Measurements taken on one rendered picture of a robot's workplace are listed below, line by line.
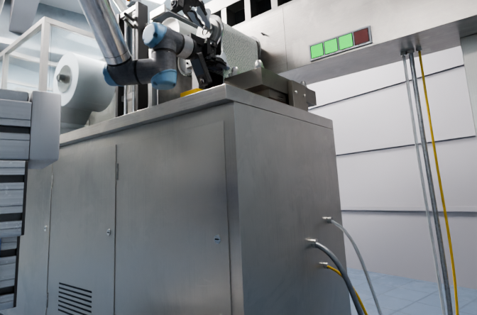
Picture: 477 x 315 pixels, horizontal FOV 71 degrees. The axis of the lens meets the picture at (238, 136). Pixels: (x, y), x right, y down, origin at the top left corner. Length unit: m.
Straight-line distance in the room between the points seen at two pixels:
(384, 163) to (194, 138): 1.97
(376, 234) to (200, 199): 2.04
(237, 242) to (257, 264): 0.09
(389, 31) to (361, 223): 1.78
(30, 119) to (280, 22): 1.27
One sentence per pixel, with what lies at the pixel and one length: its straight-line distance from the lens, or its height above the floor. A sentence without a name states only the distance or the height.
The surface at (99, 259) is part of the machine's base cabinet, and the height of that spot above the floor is 0.43.
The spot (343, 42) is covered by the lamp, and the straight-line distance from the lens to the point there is 1.41.
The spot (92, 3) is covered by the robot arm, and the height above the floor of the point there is 1.13.
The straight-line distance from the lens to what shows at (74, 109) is 2.05.
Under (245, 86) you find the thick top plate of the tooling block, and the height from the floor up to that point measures 0.98.
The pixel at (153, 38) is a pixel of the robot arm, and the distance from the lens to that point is 1.05.
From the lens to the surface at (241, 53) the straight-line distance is 1.40.
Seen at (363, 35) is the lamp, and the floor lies 1.19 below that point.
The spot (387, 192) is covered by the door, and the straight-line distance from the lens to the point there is 2.70.
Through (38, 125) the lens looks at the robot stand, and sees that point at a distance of 0.49.
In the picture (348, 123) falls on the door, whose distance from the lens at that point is 2.88.
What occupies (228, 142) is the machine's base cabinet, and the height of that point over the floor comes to 0.76.
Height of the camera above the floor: 0.63
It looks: 9 degrees up
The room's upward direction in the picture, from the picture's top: 3 degrees counter-clockwise
